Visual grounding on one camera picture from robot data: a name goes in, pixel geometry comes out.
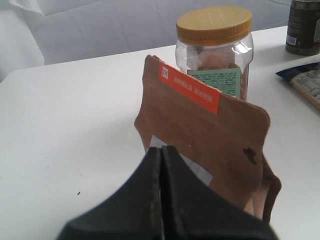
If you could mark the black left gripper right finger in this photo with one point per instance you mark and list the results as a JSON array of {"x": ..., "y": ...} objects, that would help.
[{"x": 192, "y": 211}]

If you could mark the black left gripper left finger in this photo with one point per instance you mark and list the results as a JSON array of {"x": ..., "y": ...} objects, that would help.
[{"x": 133, "y": 212}]

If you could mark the kraft pouch orange label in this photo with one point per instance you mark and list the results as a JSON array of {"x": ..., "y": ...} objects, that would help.
[{"x": 222, "y": 134}]

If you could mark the clear nut jar yellow lid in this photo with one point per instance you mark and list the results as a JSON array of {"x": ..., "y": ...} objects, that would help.
[{"x": 215, "y": 45}]

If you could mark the dark blue noodle packet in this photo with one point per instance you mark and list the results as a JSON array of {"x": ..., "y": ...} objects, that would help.
[{"x": 305, "y": 79}]

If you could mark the dark glass jar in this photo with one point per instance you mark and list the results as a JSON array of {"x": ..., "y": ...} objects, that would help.
[{"x": 303, "y": 30}]

